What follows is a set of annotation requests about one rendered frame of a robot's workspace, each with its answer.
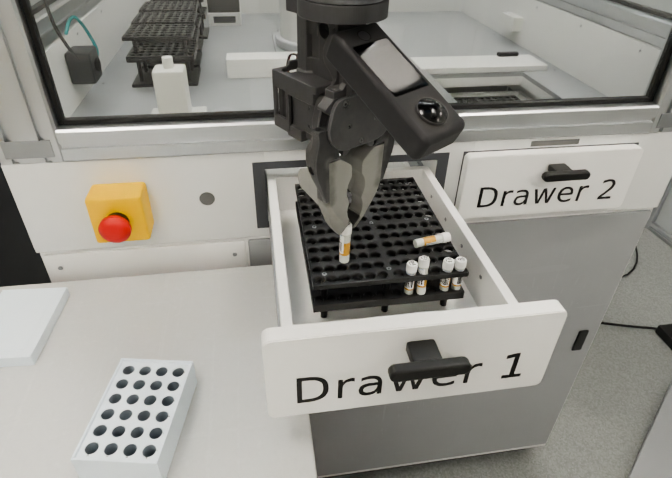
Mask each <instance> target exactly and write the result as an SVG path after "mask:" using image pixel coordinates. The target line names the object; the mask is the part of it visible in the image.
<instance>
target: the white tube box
mask: <svg viewBox="0 0 672 478"><path fill-rule="evenodd" d="M196 385H197V378H196V373H195V369H194V364H193V361H179V360H157V359H134V358H121V360H120V362H119V364H118V366H117V368H116V370H115V372H114V374H113V376H112V378H111V380H110V382H109V384H108V386H107V388H106V390H105V392H104V394H103V396H102V398H101V400H100V402H99V404H98V406H97V408H96V410H95V412H94V414H93V416H92V418H91V420H90V422H89V424H88V426H87V428H86V430H85V432H84V434H83V436H82V437H81V439H80V441H79V443H78V445H77V447H76V449H75V451H74V453H73V455H72V458H71V461H72V463H73V465H74V467H75V469H76V471H77V473H78V475H79V477H80V478H166V477H167V474H168V471H169V468H170V465H171V462H172V459H173V456H174V452H175V449H176V446H177V443H178V440H179V437H180V434H181V431H182V428H183V425H184V422H185V419H186V415H187V412H188V409H189V406H190V403H191V400H192V397H193V394H194V391H195V388H196Z"/></svg>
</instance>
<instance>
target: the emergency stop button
mask: <svg viewBox="0 0 672 478"><path fill-rule="evenodd" d="M98 231H99V234H100V235H101V237H102V238H104V239H105V240H107V241H109V242H112V243H121V242H124V241H126V240H127V239H128V238H129V237H130V235H131V231H132V227H131V225H130V223H129V222H128V221H127V220H126V219H125V218H123V217H121V216H117V215H111V216H107V217H105V218H103V219H102V220H101V222H100V224H99V227H98Z"/></svg>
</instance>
